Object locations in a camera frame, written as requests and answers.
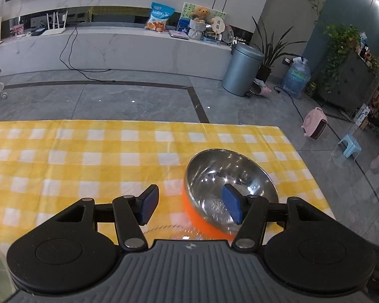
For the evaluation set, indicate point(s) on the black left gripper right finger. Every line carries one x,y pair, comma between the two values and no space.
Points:
253,213

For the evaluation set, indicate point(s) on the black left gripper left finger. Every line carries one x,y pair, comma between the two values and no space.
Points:
128,214

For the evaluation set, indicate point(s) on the large stainless steel bowl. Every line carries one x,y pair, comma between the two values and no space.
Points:
207,173

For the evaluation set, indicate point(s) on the orange steel-lined bowl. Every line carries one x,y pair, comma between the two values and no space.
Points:
199,223

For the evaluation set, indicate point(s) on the clear glass patterned plate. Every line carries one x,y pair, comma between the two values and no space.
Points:
173,232

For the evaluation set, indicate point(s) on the yellow white checkered tablecloth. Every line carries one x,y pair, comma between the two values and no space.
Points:
45,166

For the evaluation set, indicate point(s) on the pink space heater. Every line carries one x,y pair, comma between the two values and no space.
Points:
314,123

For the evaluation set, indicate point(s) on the light blue plastic stool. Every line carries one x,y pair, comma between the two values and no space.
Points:
352,147

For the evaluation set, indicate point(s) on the blue water jug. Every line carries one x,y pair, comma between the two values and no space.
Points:
297,77

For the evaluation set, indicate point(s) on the grey metal trash bin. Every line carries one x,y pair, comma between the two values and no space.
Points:
242,69

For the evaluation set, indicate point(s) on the green potted floor plant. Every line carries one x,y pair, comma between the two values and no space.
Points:
272,49

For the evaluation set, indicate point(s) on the white wifi router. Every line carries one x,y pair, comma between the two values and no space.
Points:
56,25

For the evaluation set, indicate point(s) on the blue snack bag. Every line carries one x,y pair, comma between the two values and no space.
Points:
159,16

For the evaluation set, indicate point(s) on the brown teddy bear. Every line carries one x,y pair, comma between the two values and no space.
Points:
200,14

